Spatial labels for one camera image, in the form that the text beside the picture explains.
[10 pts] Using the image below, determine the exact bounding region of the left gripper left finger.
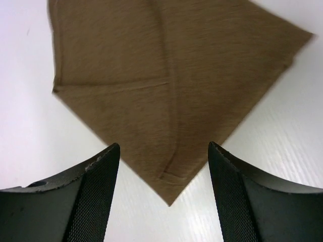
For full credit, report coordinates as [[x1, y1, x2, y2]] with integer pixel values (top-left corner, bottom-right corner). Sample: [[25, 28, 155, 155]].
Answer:
[[1, 143, 120, 242]]

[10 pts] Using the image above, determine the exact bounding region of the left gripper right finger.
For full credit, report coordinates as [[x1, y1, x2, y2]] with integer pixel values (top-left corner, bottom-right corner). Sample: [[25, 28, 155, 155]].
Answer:
[[208, 142, 322, 242]]

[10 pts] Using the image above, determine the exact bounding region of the brown cloth napkin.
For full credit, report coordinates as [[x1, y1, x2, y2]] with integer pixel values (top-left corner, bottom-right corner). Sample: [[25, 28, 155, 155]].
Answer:
[[47, 1, 312, 205]]

